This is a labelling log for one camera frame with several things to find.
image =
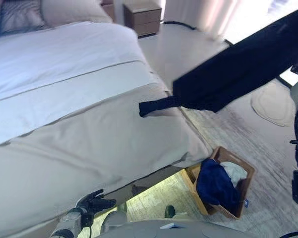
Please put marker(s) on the brown wooden laundry basket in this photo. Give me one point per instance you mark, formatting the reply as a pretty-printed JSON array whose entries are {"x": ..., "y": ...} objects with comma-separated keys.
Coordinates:
[{"x": 248, "y": 178}]

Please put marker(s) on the white garment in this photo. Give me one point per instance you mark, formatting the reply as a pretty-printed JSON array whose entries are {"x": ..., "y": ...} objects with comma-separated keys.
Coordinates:
[{"x": 234, "y": 172}]

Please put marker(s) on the grey robot torso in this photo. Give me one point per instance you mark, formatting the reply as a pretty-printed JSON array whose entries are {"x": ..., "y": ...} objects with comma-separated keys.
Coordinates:
[{"x": 164, "y": 231}]

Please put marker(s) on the dark robot foot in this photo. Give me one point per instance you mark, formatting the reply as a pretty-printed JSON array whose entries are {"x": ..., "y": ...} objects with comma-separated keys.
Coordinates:
[{"x": 170, "y": 211}]

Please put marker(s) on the silver robot leg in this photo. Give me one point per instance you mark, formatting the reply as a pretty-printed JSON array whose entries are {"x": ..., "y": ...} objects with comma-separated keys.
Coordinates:
[{"x": 114, "y": 220}]

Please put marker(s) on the grey patterned cushion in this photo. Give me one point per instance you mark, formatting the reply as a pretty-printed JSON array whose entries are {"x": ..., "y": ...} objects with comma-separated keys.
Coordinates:
[{"x": 17, "y": 17}]

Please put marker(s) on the navy blue garment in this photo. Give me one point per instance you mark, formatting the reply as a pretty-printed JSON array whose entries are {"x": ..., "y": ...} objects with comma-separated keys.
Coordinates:
[{"x": 213, "y": 183}]

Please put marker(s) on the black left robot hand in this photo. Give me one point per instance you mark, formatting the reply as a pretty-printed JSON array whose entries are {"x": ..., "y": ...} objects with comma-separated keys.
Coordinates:
[{"x": 95, "y": 202}]

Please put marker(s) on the brown wooden nightstand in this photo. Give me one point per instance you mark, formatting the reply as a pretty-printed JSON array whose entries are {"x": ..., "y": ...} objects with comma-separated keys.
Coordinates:
[{"x": 144, "y": 19}]

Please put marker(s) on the long black garment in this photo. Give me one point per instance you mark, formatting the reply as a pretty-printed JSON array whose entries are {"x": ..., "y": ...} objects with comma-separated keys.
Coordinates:
[{"x": 233, "y": 74}]

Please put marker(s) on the white sheer curtain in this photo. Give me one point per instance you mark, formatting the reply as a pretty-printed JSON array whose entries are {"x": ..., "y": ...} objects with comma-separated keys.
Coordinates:
[{"x": 196, "y": 12}]

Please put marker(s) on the grey striped area rug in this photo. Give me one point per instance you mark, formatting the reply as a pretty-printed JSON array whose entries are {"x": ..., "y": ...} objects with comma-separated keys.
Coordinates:
[{"x": 263, "y": 161}]

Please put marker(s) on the small beige oval mat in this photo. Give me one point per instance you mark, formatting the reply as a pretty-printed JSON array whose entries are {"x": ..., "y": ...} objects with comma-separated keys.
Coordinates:
[{"x": 273, "y": 109}]

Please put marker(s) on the large beige pillow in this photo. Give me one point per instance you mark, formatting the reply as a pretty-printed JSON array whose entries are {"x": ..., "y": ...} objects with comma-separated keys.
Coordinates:
[{"x": 74, "y": 12}]

